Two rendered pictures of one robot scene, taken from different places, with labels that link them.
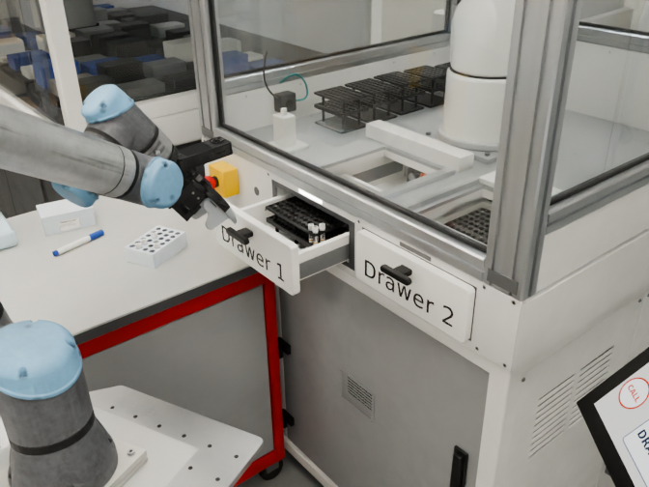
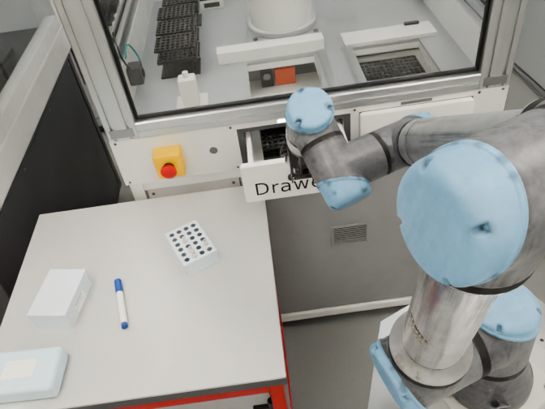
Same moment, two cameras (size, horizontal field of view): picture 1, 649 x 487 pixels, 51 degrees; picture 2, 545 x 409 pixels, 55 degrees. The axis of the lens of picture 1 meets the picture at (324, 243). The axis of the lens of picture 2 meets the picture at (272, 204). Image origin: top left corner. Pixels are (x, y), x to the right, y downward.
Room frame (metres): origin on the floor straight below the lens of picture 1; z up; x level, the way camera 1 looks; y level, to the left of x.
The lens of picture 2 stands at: (0.70, 0.94, 1.67)
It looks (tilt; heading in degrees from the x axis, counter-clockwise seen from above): 43 degrees down; 309
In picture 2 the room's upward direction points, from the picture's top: 8 degrees counter-clockwise
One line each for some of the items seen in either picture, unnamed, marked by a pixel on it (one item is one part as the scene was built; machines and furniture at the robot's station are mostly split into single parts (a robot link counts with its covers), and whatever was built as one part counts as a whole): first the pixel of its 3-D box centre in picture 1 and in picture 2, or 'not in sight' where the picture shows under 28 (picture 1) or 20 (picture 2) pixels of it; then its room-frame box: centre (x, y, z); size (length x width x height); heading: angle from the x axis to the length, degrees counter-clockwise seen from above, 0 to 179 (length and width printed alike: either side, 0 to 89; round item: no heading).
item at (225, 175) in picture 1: (222, 179); (169, 162); (1.57, 0.25, 0.88); 0.07 x 0.05 x 0.07; 38
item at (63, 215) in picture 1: (66, 214); (61, 298); (1.57, 0.66, 0.79); 0.13 x 0.09 x 0.05; 118
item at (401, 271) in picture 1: (400, 272); not in sight; (1.06, -0.14, 0.91); 0.07 x 0.04 x 0.01; 38
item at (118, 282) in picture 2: (78, 243); (121, 303); (1.45, 0.60, 0.77); 0.14 x 0.02 x 0.02; 142
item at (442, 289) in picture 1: (409, 282); (415, 124); (1.08, -0.16, 0.87); 0.29 x 0.02 x 0.11; 38
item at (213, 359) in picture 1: (132, 365); (178, 365); (1.46, 0.53, 0.38); 0.62 x 0.58 x 0.76; 38
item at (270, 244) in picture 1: (254, 243); (302, 175); (1.24, 0.15, 0.87); 0.29 x 0.02 x 0.11; 38
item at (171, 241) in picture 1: (155, 245); (191, 247); (1.40, 0.40, 0.78); 0.12 x 0.08 x 0.04; 153
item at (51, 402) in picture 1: (35, 378); (493, 324); (0.73, 0.40, 0.95); 0.13 x 0.12 x 0.14; 57
